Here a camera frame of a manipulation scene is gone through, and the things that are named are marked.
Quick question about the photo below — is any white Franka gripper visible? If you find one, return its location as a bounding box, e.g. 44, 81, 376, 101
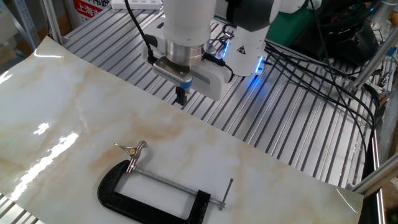
141, 33, 233, 106

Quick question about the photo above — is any glossy marble pattern sheet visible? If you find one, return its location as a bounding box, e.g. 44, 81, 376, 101
0, 36, 364, 224

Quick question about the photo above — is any white power strip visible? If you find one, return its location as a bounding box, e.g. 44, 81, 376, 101
111, 0, 164, 11

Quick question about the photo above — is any black C-clamp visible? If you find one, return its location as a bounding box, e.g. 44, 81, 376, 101
96, 159, 234, 224

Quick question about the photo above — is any green box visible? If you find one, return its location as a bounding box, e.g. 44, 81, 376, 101
266, 5, 315, 48

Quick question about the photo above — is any red and white sign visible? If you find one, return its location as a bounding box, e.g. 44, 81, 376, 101
72, 0, 112, 23

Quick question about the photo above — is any black bag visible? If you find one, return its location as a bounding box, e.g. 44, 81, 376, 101
291, 0, 381, 67

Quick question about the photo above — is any silver camera with blue caps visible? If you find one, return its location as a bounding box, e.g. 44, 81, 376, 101
152, 55, 194, 91

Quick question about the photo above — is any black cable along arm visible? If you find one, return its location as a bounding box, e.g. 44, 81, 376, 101
124, 0, 158, 65

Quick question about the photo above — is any black cable bundle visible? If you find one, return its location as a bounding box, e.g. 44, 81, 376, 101
262, 40, 381, 162

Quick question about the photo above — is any aluminium profile post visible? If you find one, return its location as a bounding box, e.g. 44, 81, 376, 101
41, 0, 70, 45
350, 26, 398, 93
352, 153, 398, 197

